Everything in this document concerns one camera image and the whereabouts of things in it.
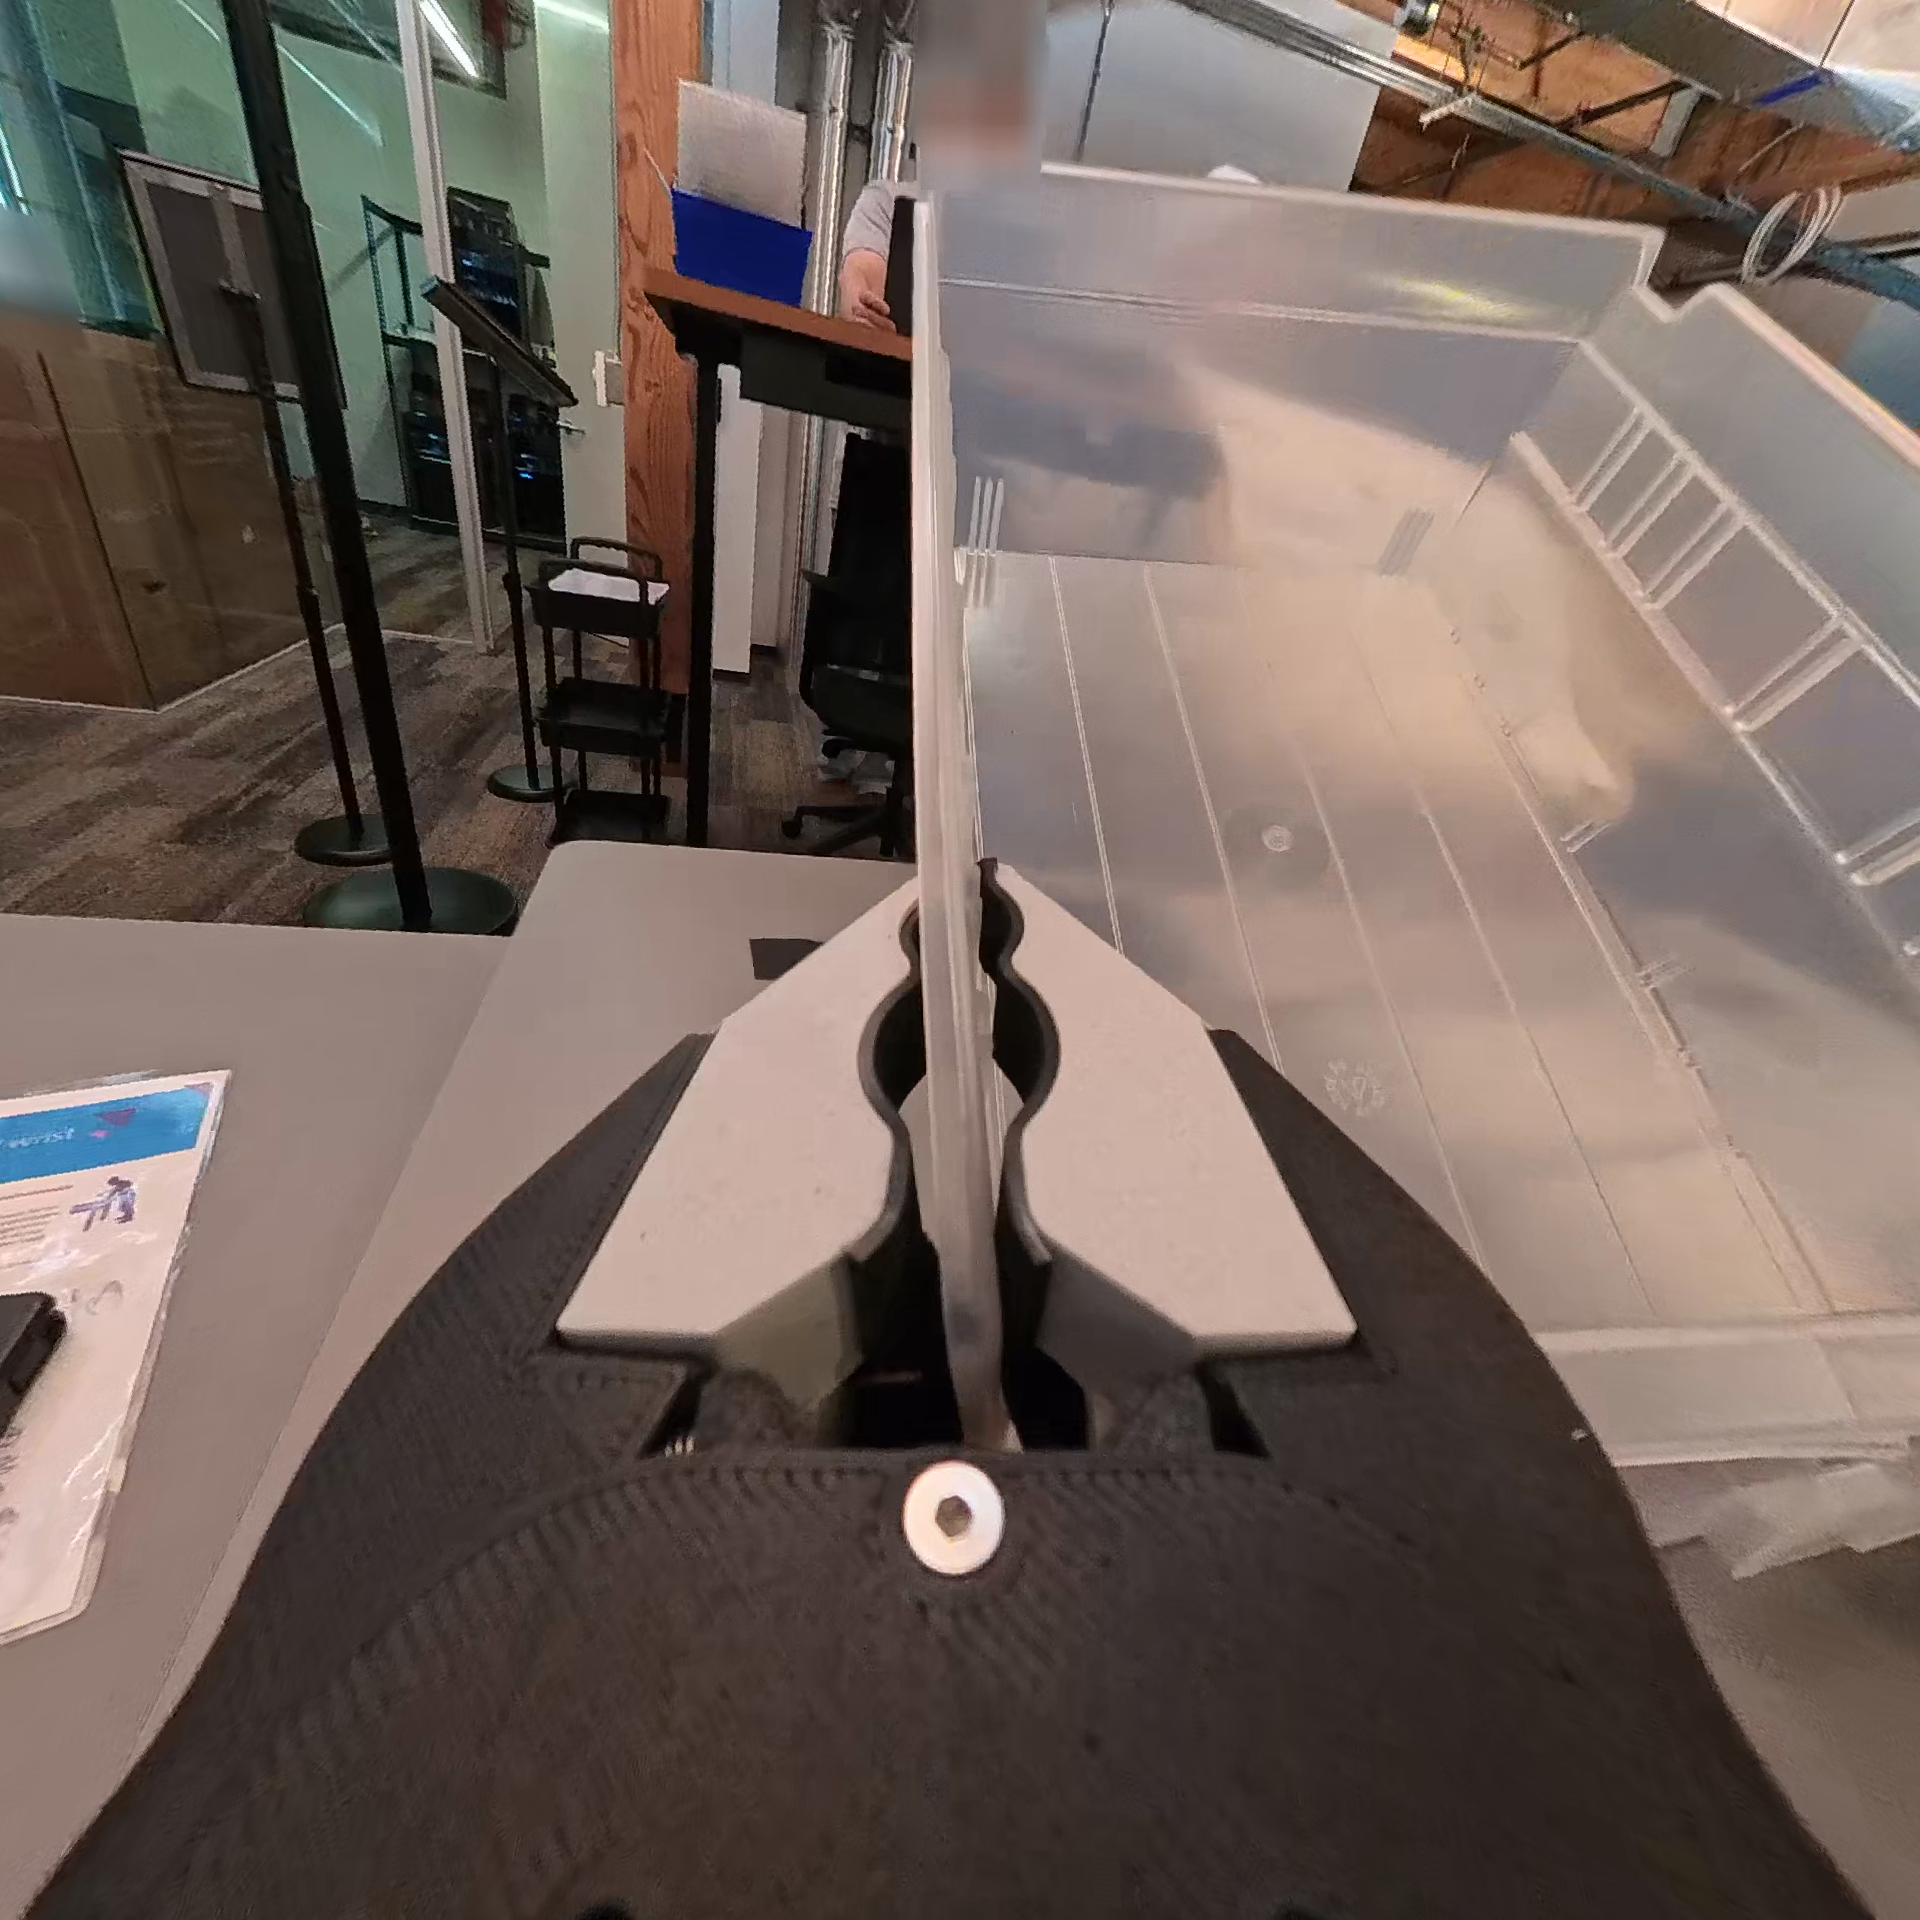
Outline blue bin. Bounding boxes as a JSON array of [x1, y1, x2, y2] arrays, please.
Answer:
[[669, 187, 816, 308]]

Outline black utility cart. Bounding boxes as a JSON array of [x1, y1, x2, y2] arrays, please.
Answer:
[[525, 537, 672, 842]]

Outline wooden standing desk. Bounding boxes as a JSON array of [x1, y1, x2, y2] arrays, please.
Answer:
[[644, 268, 916, 849]]

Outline small black device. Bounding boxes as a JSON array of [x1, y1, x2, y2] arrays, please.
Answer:
[[0, 1297, 69, 1442]]

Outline clear plastic storage bin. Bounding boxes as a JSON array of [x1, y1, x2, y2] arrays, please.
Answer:
[[908, 159, 1920, 1584]]

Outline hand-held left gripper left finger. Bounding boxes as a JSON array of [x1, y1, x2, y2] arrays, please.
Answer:
[[551, 879, 964, 1424]]

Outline white cable coil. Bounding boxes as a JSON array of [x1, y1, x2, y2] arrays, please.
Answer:
[[1740, 187, 1844, 289]]

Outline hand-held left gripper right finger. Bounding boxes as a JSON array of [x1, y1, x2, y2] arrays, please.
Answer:
[[976, 858, 1362, 1412]]

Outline black music stand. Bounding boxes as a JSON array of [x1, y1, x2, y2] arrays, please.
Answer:
[[422, 277, 582, 804]]

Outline thin black pole stand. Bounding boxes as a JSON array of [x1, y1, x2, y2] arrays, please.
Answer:
[[224, 277, 394, 869]]

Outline wooden column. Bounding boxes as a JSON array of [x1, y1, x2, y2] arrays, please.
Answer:
[[612, 0, 706, 692]]

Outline laminated printed sheet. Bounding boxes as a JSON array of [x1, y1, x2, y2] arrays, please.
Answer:
[[0, 1067, 230, 1642]]

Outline black framed board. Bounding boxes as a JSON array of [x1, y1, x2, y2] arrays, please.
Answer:
[[118, 151, 350, 408]]

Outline black server rack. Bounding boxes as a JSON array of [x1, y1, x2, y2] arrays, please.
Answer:
[[447, 187, 568, 535]]

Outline thick black pole stand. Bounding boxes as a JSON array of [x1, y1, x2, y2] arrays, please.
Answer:
[[221, 0, 518, 935]]

